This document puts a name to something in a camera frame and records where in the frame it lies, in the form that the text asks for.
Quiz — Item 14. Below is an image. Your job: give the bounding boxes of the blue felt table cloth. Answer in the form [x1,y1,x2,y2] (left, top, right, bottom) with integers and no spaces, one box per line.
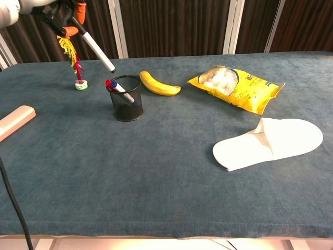
[0,51,333,239]

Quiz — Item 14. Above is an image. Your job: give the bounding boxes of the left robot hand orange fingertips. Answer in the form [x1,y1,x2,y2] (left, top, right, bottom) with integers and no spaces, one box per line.
[0,0,87,38]

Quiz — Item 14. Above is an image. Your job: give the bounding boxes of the black mesh pen holder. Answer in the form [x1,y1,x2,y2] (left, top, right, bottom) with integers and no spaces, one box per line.
[106,74,144,122]

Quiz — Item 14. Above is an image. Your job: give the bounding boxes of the yellow snack bag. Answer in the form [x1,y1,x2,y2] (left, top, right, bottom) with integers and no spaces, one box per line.
[186,66,286,115]

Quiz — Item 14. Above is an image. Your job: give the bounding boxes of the white marker with black cap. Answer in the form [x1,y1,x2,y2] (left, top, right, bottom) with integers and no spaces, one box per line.
[71,17,116,73]

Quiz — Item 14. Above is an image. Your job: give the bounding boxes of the yellow red pipe-cleaner flower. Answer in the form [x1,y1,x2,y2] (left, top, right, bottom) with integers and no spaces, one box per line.
[57,35,89,91]

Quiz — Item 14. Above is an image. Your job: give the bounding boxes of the white disposable slipper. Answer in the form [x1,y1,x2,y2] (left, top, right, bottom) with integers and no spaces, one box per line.
[212,117,324,172]

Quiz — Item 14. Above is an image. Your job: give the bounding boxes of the blue-capped white marker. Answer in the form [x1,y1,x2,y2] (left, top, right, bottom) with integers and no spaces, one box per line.
[110,82,138,105]

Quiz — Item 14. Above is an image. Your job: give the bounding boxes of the yellow banana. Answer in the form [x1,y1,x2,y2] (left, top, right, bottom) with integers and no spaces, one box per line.
[139,70,182,97]

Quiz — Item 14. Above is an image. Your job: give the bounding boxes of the white partition frame post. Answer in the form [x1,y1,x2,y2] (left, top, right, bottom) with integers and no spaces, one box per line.
[0,33,14,71]
[107,0,129,59]
[223,0,246,55]
[263,0,286,53]

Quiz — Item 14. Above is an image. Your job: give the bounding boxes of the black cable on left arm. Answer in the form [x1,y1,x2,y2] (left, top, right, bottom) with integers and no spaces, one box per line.
[0,156,34,250]

